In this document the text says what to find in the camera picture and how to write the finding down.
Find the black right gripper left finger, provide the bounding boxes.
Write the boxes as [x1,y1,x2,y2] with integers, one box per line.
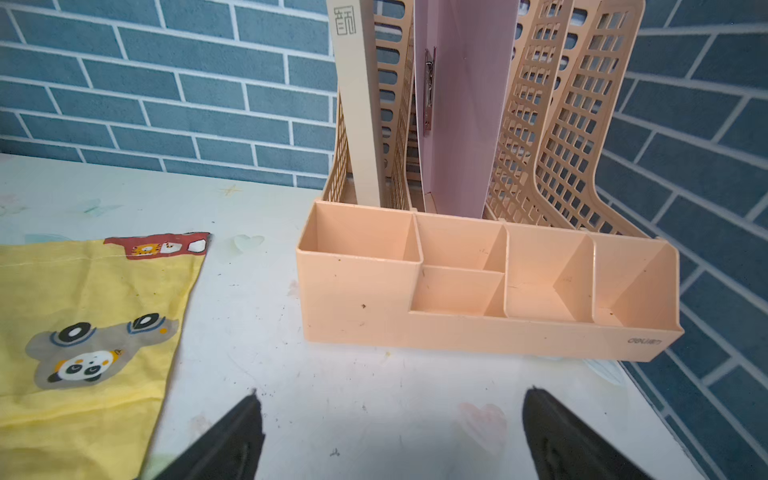
[157,390,266,480]

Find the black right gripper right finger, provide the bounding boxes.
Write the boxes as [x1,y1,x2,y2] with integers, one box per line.
[522,387,649,479]

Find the yellow cartoon pillowcase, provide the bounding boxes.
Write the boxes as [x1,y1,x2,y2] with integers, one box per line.
[1,232,210,479]

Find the peach plastic file organizer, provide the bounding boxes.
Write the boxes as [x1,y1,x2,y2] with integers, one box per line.
[296,1,684,362]

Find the pink file folder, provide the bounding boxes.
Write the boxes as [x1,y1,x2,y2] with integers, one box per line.
[414,0,519,218]

